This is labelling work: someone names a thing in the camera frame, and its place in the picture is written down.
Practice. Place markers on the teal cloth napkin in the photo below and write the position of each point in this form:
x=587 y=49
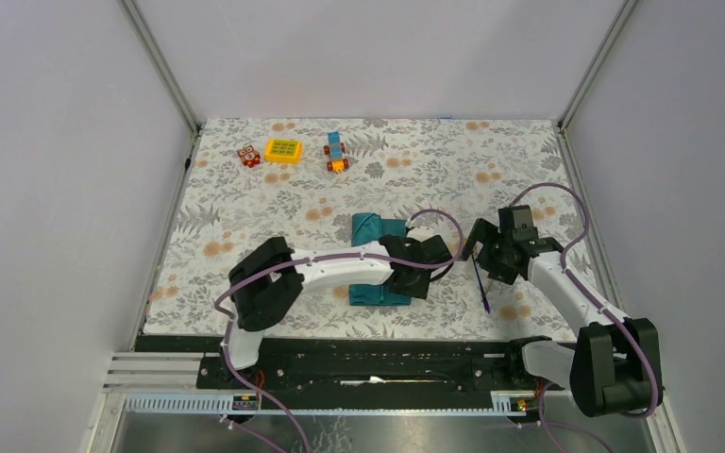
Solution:
x=368 y=227

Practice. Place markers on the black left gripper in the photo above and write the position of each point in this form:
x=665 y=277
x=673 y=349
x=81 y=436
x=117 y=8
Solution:
x=419 y=291

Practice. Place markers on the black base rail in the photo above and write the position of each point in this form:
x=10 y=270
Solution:
x=361 y=375

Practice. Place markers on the red owl toy block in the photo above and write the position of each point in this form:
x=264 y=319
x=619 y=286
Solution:
x=249 y=156

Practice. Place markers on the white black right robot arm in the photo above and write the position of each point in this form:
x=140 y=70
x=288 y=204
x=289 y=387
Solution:
x=614 y=366

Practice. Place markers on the gold purple spoon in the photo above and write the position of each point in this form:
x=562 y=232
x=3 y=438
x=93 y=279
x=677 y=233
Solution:
x=483 y=291

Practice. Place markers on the yellow toy brick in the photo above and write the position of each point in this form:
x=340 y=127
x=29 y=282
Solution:
x=284 y=151

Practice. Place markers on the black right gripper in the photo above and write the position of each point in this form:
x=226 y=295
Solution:
x=481 y=232

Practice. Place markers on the blue orange toy car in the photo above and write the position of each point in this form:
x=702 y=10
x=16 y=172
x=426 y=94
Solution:
x=335 y=150

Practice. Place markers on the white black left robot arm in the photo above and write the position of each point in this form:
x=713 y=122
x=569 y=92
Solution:
x=266 y=284

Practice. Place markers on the floral patterned table mat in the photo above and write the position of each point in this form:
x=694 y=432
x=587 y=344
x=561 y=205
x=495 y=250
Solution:
x=444 y=173

